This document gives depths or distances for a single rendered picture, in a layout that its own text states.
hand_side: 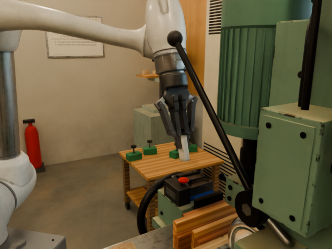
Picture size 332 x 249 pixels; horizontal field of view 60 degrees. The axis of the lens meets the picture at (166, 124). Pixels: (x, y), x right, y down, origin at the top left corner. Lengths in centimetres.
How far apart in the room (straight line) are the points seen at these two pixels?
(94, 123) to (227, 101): 317
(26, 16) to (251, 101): 60
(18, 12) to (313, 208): 78
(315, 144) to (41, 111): 335
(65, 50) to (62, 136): 101
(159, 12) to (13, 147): 71
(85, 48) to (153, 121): 126
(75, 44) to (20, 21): 268
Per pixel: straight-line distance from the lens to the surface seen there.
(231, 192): 73
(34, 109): 356
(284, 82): 53
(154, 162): 220
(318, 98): 45
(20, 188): 119
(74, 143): 372
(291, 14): 58
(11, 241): 119
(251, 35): 58
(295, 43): 52
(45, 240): 118
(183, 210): 80
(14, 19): 88
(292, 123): 38
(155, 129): 290
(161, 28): 76
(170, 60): 75
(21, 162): 118
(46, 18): 86
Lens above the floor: 138
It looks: 15 degrees down
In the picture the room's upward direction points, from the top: straight up
